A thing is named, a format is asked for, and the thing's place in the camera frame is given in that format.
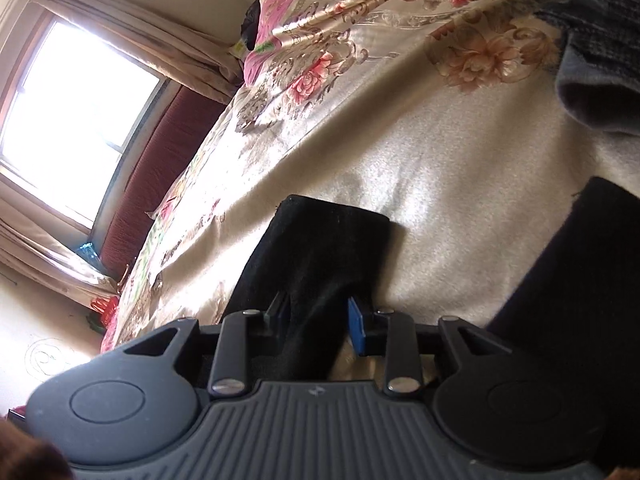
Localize black bag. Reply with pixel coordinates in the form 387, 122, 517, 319
241, 0, 263, 53

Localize red bag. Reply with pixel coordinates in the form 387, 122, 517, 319
90, 296, 121, 331

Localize floral satin bedspread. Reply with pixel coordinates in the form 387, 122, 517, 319
100, 0, 640, 361

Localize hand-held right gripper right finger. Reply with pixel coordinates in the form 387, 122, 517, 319
346, 297, 516, 395

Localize dark grey folded garment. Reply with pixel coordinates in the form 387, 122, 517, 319
535, 0, 640, 78

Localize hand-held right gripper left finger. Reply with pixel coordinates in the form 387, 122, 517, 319
117, 290, 293, 397

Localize window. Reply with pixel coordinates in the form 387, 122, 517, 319
0, 12, 168, 236

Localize beige curtain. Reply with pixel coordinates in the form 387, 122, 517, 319
0, 195, 121, 311
35, 0, 246, 106

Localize black pants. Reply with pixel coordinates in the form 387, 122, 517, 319
220, 176, 640, 466

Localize maroon padded headboard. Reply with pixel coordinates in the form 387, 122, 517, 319
97, 82, 228, 281

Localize person's right forearm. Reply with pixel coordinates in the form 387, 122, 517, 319
0, 417, 73, 480

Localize light grey folded garment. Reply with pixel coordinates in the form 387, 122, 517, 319
556, 47, 640, 137

